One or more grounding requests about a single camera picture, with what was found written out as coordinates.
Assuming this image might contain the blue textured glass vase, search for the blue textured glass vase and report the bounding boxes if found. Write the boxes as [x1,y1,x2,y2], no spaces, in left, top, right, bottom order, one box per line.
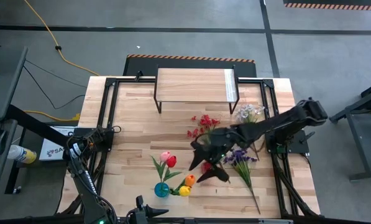
[154,182,170,198]

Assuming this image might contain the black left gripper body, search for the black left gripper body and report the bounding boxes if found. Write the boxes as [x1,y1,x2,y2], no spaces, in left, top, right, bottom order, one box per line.
[126,195,150,224]

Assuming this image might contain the thin black floor cable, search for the thin black floor cable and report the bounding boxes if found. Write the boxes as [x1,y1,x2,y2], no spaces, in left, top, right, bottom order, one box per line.
[22,58,87,110]

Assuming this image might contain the silver metal bracket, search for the silver metal bracket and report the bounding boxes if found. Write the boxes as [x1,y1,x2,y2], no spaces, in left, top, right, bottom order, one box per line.
[259,218,294,224]

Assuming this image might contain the orange artificial tulip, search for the orange artificial tulip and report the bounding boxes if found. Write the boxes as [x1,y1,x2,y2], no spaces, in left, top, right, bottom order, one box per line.
[172,174,196,195]

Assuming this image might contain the pink artificial tulip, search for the pink artificial tulip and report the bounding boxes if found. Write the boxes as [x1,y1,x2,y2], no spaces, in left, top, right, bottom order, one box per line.
[150,151,172,187]

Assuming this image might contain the white and yellow bottle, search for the white and yellow bottle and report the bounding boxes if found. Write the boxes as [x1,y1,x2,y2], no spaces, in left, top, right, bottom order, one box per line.
[7,144,37,165]

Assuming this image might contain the yellow power cable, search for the yellow power cable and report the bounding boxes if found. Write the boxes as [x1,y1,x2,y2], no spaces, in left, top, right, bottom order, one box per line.
[22,0,101,123]

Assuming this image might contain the yellow artificial tulip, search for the yellow artificial tulip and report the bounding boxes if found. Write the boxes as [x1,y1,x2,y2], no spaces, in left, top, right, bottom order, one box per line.
[170,185,192,197]

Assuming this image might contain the grey side desk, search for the grey side desk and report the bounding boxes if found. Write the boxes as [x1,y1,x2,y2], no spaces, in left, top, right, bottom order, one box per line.
[0,45,29,194]

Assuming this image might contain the white artificial flower bunch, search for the white artificial flower bunch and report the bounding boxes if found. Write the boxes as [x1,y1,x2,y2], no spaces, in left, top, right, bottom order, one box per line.
[234,103,265,161]

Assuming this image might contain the white printed cardboard box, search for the white printed cardboard box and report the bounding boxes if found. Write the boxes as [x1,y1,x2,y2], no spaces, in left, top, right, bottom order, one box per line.
[38,126,77,162]

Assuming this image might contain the purple artificial flower bunch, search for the purple artificial flower bunch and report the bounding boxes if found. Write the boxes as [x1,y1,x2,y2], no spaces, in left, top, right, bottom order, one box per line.
[222,148,262,215]

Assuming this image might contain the black diagonal beam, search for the black diagonal beam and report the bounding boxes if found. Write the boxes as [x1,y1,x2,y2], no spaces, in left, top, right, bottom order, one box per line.
[6,104,76,150]

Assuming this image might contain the grey metal stand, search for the grey metal stand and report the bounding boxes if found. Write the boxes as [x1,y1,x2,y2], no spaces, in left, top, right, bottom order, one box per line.
[329,79,371,183]

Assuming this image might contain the black hazard-striped floor mat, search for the black hazard-striped floor mat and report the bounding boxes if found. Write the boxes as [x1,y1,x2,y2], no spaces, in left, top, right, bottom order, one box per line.
[122,54,257,78]
[283,0,371,12]

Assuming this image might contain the wooden shelf with black legs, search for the wooden shelf with black legs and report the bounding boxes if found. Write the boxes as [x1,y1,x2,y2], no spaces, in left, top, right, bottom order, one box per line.
[153,64,240,115]

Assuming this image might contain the black metal table frame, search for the black metal table frame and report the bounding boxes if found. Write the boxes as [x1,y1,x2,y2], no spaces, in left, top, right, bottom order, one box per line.
[57,76,321,224]

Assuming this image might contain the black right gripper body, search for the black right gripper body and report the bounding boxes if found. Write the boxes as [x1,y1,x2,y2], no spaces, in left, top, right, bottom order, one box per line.
[196,126,240,166]

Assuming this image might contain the red artificial tulip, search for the red artificial tulip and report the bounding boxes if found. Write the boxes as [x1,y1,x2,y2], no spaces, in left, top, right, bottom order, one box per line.
[162,155,183,187]

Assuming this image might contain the red ribbed glass vase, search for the red ribbed glass vase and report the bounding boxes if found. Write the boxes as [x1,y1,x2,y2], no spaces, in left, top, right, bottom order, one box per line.
[201,161,214,174]

